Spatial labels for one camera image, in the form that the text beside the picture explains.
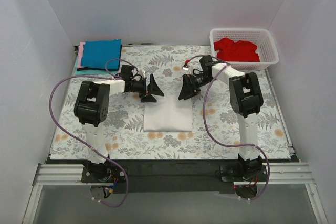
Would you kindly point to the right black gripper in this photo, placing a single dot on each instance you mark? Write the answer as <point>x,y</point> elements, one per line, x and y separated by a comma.
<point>191,86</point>

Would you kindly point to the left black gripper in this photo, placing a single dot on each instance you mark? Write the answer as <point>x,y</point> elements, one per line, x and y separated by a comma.
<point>146,87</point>

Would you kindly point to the white t shirt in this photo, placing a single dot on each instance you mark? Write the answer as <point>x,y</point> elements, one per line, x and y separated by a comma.
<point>168,114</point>

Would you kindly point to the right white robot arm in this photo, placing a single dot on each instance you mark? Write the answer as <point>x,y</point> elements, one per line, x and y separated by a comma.
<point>246,100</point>

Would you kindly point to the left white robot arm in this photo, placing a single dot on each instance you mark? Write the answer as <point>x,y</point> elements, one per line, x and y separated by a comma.
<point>91,109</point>

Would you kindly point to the floral table mat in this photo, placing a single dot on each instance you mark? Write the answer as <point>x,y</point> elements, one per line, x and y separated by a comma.
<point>215,130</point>

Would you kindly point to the blue folded t shirt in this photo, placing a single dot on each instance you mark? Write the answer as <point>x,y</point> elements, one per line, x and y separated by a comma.
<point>101,53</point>

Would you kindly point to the red t shirt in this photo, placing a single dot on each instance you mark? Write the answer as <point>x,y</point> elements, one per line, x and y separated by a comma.
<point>240,51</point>

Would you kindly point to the teal folded t shirt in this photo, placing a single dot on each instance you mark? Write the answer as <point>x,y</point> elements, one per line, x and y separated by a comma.
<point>87,72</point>

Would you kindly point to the pink folded t shirt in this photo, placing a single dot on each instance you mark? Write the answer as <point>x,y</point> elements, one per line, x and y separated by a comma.
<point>80,54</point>

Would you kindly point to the white plastic basket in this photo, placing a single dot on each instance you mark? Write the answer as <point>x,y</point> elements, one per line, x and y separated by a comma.
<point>266,47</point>

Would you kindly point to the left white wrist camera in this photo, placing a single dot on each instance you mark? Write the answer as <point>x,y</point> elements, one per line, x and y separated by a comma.
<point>145,71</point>

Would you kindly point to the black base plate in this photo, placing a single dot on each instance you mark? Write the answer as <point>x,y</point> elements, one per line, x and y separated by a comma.
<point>178,186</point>

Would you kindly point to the aluminium mounting rail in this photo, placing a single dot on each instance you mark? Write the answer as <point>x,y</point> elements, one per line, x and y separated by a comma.
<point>73,174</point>

